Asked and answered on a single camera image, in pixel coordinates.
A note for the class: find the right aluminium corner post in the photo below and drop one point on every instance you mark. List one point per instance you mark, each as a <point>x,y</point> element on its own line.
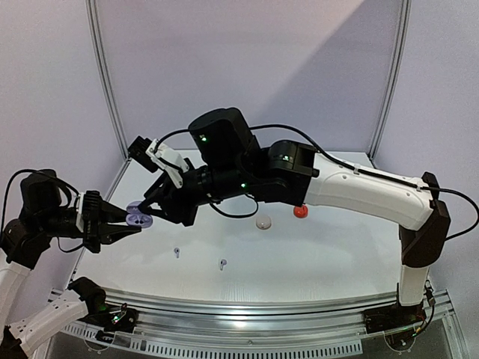
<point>392,78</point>

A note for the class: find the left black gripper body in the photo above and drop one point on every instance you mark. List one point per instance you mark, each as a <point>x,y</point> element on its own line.
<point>91,240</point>

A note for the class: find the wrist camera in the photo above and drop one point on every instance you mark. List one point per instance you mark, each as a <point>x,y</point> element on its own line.
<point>152,156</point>
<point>87,208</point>

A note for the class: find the red earbud charging case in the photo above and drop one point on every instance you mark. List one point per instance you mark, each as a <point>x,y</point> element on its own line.
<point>300,211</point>

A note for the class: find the aluminium front rail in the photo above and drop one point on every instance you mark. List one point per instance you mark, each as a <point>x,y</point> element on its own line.
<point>180,328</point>

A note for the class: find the purple earbud charging case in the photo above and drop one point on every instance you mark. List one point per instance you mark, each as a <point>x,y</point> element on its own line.
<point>136,218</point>

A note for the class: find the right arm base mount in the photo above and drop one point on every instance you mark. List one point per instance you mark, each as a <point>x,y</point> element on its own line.
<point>394,316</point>

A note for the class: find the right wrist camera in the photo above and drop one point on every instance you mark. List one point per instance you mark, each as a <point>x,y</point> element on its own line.
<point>152,156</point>

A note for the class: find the aluminium corner post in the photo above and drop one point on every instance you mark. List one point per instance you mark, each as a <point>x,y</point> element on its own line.
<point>392,78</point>
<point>93,16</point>

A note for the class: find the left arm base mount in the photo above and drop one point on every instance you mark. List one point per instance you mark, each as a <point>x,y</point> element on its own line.
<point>114,318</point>

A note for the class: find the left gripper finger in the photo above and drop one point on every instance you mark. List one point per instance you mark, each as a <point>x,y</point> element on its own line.
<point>112,233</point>
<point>111,214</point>

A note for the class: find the pink-white earbud charging case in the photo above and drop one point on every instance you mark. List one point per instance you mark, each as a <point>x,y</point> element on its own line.
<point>263,222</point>

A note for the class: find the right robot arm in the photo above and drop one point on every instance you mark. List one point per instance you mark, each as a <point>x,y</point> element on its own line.
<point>297,174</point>

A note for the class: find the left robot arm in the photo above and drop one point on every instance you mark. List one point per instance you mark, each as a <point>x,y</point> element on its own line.
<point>52,208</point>

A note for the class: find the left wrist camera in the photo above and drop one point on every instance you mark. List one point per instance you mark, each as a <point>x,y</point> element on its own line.
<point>87,208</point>

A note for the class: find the left aluminium corner post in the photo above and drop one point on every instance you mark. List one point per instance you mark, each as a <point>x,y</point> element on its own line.
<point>93,16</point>

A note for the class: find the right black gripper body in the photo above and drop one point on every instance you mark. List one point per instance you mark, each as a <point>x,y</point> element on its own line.
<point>176,202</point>

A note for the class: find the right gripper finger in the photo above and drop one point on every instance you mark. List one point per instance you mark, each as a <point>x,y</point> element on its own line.
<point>154,209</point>
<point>157,184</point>

